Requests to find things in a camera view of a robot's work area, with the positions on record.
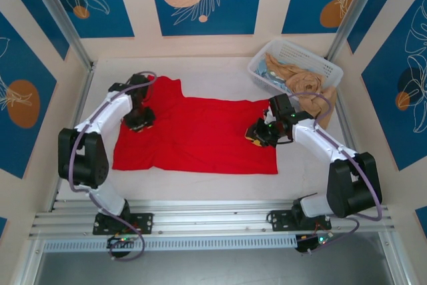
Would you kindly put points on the red t-shirt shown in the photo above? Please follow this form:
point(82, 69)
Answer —
point(207, 138)

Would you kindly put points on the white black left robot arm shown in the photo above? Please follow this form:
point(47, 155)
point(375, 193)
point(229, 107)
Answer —
point(106, 113)

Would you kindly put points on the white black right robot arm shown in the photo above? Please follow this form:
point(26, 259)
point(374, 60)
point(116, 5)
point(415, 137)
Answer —
point(317, 138)

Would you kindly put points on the tan t-shirt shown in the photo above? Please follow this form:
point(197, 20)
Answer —
point(305, 81)

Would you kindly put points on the light blue t-shirt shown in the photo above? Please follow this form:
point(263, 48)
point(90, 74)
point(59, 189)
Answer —
point(265, 71)

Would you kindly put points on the white plastic laundry basket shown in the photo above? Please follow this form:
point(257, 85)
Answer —
point(300, 52)

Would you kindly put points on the grey metal panel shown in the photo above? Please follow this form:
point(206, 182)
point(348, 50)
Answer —
point(213, 268)

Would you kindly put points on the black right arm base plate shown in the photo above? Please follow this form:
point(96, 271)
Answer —
point(278, 220)

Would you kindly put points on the aluminium mounting rail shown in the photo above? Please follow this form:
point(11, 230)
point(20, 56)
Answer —
point(207, 215)

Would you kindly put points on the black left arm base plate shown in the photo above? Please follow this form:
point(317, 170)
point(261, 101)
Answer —
point(146, 223)

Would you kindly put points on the aluminium frame post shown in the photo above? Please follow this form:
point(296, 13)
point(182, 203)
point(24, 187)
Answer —
point(56, 4)
point(350, 11)

